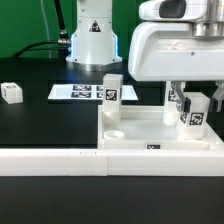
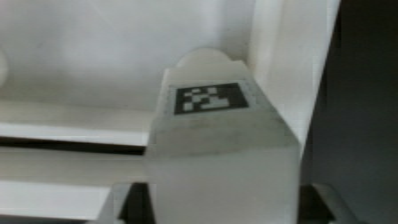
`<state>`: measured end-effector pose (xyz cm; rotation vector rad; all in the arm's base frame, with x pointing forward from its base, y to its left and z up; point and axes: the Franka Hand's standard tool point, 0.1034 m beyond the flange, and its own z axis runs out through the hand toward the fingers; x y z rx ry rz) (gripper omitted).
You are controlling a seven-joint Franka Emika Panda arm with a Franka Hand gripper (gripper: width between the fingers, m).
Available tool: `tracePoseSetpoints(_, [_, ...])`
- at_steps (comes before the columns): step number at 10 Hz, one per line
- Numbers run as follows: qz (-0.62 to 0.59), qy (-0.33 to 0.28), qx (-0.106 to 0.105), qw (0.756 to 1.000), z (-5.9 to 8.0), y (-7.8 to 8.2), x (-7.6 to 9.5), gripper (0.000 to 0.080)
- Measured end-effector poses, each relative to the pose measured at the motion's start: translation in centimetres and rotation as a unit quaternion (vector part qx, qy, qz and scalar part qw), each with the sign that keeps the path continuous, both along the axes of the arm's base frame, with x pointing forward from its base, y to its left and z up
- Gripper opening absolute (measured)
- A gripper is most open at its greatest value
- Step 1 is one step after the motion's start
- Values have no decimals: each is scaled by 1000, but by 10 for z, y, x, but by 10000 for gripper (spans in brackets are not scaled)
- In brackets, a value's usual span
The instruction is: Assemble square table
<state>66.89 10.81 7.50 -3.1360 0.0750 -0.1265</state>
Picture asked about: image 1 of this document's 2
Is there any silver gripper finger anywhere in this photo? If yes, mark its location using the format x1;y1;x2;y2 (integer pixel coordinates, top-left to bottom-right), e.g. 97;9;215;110
209;80;224;112
171;81;191;113

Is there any paper sheet with markers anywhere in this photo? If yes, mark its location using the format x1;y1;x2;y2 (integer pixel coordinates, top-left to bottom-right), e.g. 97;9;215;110
48;84;138;101

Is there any white L-shaped obstacle fence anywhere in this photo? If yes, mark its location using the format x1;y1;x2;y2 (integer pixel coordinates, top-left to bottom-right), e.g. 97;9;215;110
0;112;224;178

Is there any white square table top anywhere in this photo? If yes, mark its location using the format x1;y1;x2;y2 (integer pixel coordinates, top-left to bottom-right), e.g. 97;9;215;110
98;105;224;151

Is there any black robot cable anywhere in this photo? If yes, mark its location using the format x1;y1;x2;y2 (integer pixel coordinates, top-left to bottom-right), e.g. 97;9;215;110
11;0;72;61

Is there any thin grey cable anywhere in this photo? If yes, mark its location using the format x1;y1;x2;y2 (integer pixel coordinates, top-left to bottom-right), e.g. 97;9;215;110
40;0;53;60

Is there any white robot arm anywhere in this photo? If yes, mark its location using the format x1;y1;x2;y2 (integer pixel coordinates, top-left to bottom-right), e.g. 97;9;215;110
66;0;224;112

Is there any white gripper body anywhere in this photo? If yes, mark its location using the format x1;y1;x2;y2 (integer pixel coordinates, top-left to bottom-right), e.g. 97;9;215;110
128;0;224;81

